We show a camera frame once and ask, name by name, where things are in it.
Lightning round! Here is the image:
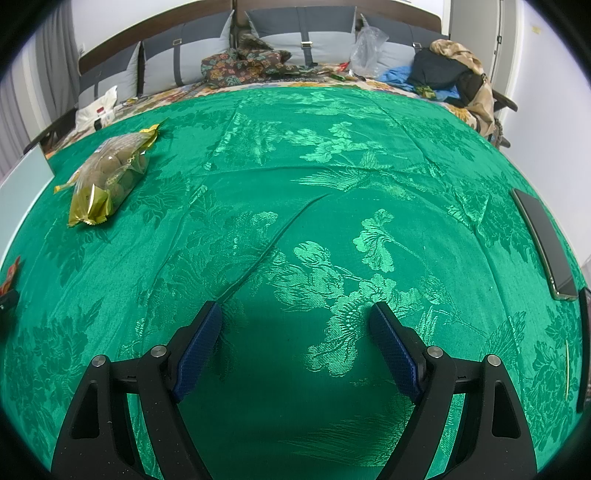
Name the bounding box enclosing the grey curtain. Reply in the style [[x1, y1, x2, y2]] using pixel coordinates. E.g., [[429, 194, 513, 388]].
[[0, 0, 84, 153]]

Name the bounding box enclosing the thin wall cable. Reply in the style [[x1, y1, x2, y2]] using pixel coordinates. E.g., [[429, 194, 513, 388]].
[[492, 0, 504, 79]]

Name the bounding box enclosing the gold bag of round snacks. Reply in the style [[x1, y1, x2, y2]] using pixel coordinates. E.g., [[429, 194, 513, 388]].
[[54, 117, 168, 228]]

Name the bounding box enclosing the green floral blanket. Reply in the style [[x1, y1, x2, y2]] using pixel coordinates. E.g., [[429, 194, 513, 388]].
[[0, 88, 591, 480]]

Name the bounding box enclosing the grey pillow with dark strap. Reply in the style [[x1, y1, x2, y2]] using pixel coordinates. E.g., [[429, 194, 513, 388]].
[[78, 41, 143, 109], [142, 10, 236, 88], [360, 14, 448, 70], [245, 7, 361, 65]]

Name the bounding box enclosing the clear plastic bag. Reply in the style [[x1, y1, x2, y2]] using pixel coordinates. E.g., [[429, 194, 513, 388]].
[[350, 25, 389, 77]]

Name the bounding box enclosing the black bag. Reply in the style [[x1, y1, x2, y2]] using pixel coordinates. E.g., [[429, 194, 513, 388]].
[[409, 48, 472, 93]]

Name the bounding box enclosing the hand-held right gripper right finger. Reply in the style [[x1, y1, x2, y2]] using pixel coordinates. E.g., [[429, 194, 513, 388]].
[[369, 302, 539, 480]]

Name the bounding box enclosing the orange snack packet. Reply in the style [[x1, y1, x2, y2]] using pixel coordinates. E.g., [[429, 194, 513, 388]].
[[0, 256, 23, 296]]

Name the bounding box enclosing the white plastic bag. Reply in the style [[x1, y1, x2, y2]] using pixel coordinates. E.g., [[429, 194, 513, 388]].
[[75, 85, 118, 132]]

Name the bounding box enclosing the dark floral cloth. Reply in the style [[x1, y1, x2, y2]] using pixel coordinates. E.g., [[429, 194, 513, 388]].
[[201, 32, 294, 88]]

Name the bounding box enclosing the pale flat panel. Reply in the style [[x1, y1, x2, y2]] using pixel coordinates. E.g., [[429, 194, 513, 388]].
[[0, 143, 55, 257]]

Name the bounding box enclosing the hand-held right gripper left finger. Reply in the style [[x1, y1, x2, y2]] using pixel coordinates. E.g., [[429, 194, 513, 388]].
[[50, 301, 223, 480]]

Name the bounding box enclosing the pile of clothes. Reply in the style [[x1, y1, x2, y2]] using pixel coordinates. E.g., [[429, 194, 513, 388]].
[[429, 39, 497, 137]]

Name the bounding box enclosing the black smartphone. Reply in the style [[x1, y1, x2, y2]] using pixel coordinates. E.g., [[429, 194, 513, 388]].
[[512, 188, 579, 302]]

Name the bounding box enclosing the blue cloth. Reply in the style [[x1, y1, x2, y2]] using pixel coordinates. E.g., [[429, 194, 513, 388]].
[[381, 66, 462, 103]]

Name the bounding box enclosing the dark wooden chair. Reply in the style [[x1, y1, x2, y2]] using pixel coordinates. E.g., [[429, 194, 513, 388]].
[[492, 90, 520, 112]]

